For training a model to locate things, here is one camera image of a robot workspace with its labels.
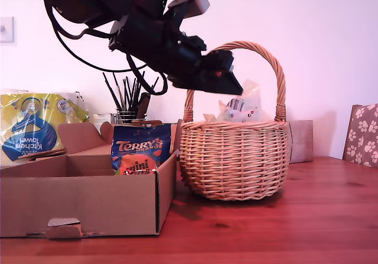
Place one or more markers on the plain white carton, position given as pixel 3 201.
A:
pixel 102 118

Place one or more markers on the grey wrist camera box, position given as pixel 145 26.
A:
pixel 195 1

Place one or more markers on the kitchen towel pack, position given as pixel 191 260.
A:
pixel 29 128

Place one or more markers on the thin black stick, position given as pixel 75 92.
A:
pixel 154 84
pixel 126 95
pixel 119 91
pixel 112 91
pixel 130 94
pixel 133 94

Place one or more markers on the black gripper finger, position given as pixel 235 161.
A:
pixel 189 84
pixel 227 84

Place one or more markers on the brown cardboard box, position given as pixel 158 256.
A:
pixel 88 199

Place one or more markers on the paw print chair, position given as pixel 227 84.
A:
pixel 361 135

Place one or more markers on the white wall light switch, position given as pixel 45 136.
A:
pixel 6 29

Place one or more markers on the translucent white egg bag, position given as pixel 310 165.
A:
pixel 245 107

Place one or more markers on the blue Terry's mini eggs bag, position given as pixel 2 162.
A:
pixel 138 149

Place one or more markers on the woven wicker basket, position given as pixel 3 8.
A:
pixel 233 160

